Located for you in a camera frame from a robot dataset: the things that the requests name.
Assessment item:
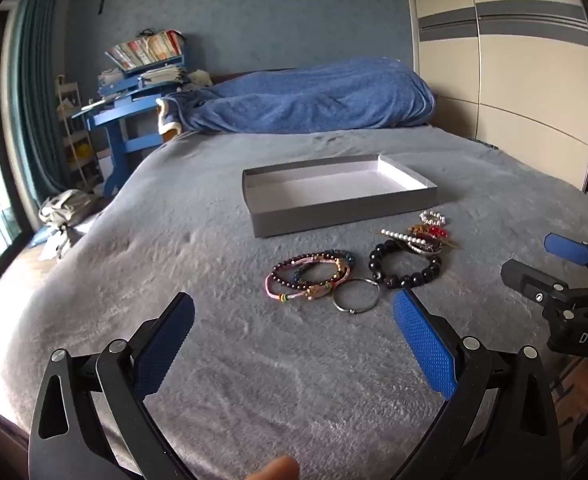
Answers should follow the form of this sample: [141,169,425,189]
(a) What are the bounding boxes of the stack of papers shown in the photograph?
[139,64,190,88]

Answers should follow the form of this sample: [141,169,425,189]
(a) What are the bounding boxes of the pearl hair clip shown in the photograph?
[380,228,425,245]

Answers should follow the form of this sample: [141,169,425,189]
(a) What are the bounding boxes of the grey cardboard box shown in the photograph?
[242,154,438,237]

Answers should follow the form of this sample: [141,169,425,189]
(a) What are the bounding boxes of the red and gold hair accessories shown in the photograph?
[410,226,461,251]

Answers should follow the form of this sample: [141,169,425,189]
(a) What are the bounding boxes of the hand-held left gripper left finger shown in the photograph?
[28,291,197,480]

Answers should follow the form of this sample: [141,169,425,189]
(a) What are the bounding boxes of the blue duvet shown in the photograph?
[156,58,436,136]

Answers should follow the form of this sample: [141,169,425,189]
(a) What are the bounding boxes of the white shelf cart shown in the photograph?
[55,75,106,196]

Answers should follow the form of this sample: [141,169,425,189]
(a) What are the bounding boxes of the grey backpack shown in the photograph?
[38,189,100,231]

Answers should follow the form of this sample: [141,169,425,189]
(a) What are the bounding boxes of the silver bangle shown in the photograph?
[403,240,445,256]

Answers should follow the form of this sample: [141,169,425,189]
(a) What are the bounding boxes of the blue desk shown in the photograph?
[71,50,195,196]

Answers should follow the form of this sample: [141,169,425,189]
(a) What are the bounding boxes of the person's left hand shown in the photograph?
[246,456,302,480]

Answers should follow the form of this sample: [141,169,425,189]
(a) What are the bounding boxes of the black large bead bracelet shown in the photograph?
[368,240,443,291]

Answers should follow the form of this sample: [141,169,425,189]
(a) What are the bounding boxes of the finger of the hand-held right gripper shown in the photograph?
[544,232,588,281]
[500,258,588,313]

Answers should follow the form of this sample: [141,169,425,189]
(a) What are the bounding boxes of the silver metal ring bracelet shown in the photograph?
[331,277,382,316]

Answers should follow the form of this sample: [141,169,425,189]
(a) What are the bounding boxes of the blue bead bracelet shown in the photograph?
[291,249,357,283]

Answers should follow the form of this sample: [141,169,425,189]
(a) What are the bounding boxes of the pink cord bracelet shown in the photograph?
[265,255,352,303]

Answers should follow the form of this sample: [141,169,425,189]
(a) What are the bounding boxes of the dark red bead bracelet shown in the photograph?
[266,256,335,297]

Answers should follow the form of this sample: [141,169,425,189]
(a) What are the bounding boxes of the teal curtain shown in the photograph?
[11,0,75,201]

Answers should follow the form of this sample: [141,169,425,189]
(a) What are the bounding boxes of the grey bed blanket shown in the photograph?
[0,125,588,480]

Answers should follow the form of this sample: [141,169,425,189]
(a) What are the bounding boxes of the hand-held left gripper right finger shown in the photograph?
[391,289,560,480]

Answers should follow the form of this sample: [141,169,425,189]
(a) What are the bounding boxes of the beige wardrobe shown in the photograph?
[401,0,588,206]

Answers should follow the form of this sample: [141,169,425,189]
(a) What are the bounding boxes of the row of books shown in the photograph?
[105,30,185,71]

